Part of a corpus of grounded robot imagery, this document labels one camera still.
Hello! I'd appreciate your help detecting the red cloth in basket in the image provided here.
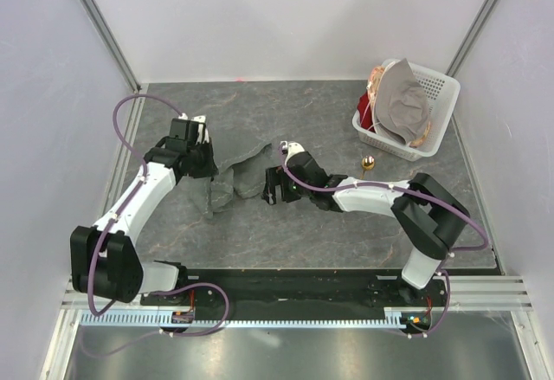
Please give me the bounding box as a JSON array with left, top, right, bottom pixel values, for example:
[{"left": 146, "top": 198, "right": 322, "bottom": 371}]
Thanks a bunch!
[{"left": 357, "top": 93, "right": 375, "bottom": 132}]

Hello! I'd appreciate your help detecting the left aluminium frame post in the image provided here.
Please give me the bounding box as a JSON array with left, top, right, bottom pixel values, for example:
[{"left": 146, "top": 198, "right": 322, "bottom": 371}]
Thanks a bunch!
[{"left": 79, "top": 0, "right": 141, "bottom": 92}]

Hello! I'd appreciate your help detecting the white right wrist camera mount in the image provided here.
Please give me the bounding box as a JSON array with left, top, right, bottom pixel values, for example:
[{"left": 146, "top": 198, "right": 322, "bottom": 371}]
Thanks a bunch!
[{"left": 278, "top": 140, "right": 306, "bottom": 158}]

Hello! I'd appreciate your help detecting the slotted cable duct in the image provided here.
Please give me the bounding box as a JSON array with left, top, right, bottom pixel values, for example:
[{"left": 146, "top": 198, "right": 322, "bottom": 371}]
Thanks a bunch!
[{"left": 79, "top": 309, "right": 414, "bottom": 329}]

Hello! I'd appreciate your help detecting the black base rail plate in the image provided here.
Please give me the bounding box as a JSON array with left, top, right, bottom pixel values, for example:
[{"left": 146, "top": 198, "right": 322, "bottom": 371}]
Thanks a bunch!
[{"left": 138, "top": 267, "right": 447, "bottom": 312}]

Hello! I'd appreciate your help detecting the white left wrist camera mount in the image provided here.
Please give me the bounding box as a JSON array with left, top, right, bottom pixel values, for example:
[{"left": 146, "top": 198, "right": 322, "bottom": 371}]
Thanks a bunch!
[{"left": 178, "top": 113, "right": 210, "bottom": 145}]

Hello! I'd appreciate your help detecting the gold spoon green handle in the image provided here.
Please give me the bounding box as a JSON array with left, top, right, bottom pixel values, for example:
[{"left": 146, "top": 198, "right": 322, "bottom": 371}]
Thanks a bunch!
[{"left": 360, "top": 156, "right": 376, "bottom": 179}]

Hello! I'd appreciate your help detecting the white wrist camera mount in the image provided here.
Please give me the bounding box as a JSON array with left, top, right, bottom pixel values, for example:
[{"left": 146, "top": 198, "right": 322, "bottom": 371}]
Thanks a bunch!
[
  {"left": 278, "top": 140, "right": 306, "bottom": 158},
  {"left": 178, "top": 113, "right": 210, "bottom": 145}
]

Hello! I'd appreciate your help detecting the patterned pink cloth in basket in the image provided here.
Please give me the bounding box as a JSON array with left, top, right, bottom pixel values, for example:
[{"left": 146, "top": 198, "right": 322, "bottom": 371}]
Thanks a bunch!
[{"left": 366, "top": 66, "right": 385, "bottom": 96}]

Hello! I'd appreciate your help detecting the grey-green cloth napkin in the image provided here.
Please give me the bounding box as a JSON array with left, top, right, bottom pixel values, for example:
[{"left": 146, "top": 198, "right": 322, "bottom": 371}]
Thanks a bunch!
[{"left": 187, "top": 137, "right": 273, "bottom": 218}]

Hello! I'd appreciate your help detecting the aluminium frame post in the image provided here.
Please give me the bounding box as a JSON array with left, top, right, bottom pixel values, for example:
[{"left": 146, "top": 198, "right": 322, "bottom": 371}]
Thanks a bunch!
[
  {"left": 445, "top": 0, "right": 501, "bottom": 77},
  {"left": 79, "top": 0, "right": 141, "bottom": 92}
]

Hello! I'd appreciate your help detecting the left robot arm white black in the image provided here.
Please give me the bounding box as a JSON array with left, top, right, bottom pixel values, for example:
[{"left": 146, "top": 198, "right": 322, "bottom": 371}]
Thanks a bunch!
[{"left": 70, "top": 116, "right": 217, "bottom": 305}]

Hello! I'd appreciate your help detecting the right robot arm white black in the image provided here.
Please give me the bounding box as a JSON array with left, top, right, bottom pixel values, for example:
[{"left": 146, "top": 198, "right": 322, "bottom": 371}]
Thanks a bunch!
[{"left": 261, "top": 149, "right": 470, "bottom": 306}]

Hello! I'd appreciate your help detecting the white plastic basket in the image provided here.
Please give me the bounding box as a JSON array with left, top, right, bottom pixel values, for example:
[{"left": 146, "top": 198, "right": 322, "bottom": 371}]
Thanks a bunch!
[{"left": 351, "top": 62, "right": 461, "bottom": 162}]

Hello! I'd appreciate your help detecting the right aluminium frame post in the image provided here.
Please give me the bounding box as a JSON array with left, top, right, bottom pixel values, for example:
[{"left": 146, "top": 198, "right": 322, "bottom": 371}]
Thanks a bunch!
[{"left": 445, "top": 0, "right": 501, "bottom": 77}]

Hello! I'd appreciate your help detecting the grey cloth in basket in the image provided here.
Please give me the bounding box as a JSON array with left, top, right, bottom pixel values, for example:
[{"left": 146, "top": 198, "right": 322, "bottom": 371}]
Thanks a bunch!
[{"left": 373, "top": 59, "right": 430, "bottom": 147}]

